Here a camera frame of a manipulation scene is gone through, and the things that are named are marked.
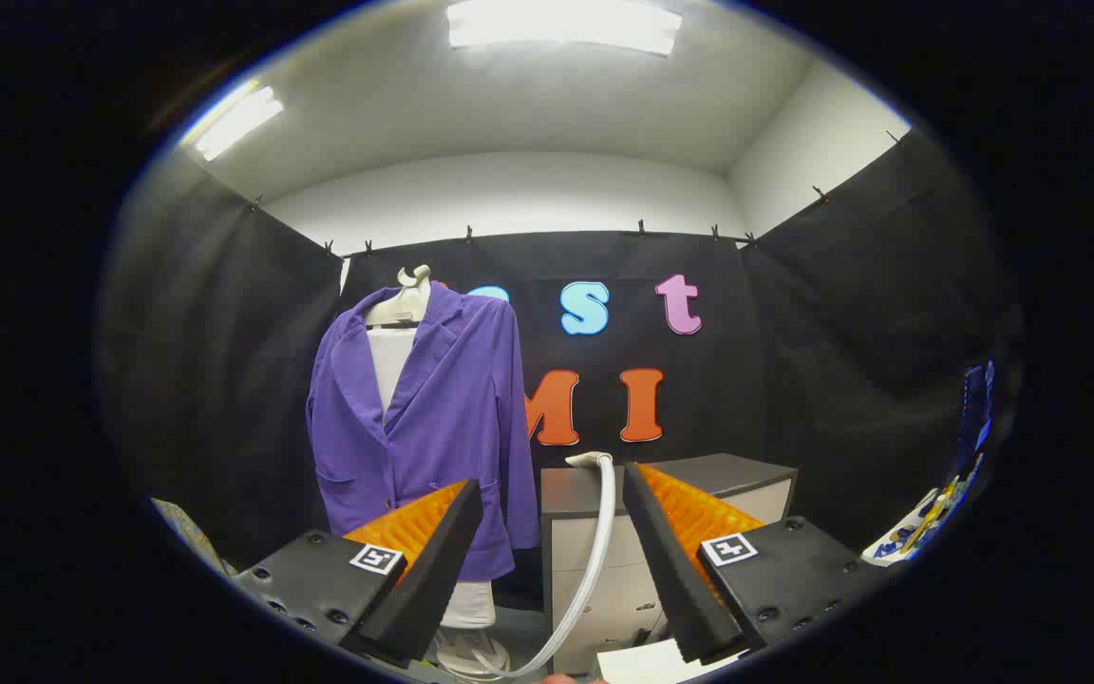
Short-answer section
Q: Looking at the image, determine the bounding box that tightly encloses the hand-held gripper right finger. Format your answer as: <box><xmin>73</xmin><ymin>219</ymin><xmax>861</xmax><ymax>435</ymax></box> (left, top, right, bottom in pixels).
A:
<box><xmin>623</xmin><ymin>462</ymin><xmax>890</xmax><ymax>666</ymax></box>

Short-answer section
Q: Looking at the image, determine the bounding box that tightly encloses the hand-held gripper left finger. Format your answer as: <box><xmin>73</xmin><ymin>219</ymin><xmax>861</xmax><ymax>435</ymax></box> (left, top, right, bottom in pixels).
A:
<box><xmin>234</xmin><ymin>478</ymin><xmax>484</xmax><ymax>666</ymax></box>

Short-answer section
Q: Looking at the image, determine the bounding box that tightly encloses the white garment steamer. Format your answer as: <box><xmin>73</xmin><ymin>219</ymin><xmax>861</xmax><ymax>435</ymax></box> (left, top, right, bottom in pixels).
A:
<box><xmin>466</xmin><ymin>450</ymin><xmax>620</xmax><ymax>681</ymax></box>

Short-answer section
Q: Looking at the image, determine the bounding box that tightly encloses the purple corduroy jacket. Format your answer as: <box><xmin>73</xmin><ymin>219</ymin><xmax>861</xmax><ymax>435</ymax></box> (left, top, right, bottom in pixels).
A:
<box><xmin>306</xmin><ymin>281</ymin><xmax>542</xmax><ymax>582</ymax></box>

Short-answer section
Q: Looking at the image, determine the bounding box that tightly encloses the white garment stand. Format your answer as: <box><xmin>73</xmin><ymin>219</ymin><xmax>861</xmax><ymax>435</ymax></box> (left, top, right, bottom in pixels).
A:
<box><xmin>367</xmin><ymin>328</ymin><xmax>512</xmax><ymax>679</ymax></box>

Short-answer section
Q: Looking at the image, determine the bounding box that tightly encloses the white paper sheet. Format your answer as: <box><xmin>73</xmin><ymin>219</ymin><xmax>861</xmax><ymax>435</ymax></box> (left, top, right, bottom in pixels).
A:
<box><xmin>594</xmin><ymin>638</ymin><xmax>747</xmax><ymax>684</ymax></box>

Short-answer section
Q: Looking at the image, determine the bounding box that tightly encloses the grey-topped drawer cabinet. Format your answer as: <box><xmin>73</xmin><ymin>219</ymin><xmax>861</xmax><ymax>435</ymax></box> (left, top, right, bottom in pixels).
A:
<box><xmin>540</xmin><ymin>453</ymin><xmax>799</xmax><ymax>677</ymax></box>

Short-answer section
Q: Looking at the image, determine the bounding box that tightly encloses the black backdrop cloth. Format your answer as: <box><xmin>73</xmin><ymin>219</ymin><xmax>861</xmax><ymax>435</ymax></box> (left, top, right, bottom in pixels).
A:
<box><xmin>101</xmin><ymin>128</ymin><xmax>1023</xmax><ymax>609</ymax></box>

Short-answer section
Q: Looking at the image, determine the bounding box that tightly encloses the patterned cloth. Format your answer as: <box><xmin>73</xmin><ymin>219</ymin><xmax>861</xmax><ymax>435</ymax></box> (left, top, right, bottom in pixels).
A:
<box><xmin>150</xmin><ymin>498</ymin><xmax>236</xmax><ymax>579</ymax></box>

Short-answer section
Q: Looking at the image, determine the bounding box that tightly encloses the white tray with colourful items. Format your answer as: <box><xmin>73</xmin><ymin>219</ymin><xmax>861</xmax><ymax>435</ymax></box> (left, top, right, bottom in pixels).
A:
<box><xmin>862</xmin><ymin>456</ymin><xmax>985</xmax><ymax>568</ymax></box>

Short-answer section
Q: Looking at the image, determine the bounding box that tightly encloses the cream plastic hanger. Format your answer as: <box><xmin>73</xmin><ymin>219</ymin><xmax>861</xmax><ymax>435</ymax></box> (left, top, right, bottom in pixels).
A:
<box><xmin>364</xmin><ymin>265</ymin><xmax>434</xmax><ymax>329</ymax></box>

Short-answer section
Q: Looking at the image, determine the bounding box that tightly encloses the narrow ceiling light panel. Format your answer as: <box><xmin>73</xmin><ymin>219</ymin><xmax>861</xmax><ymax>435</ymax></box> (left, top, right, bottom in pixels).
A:
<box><xmin>194</xmin><ymin>85</ymin><xmax>284</xmax><ymax>161</ymax></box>

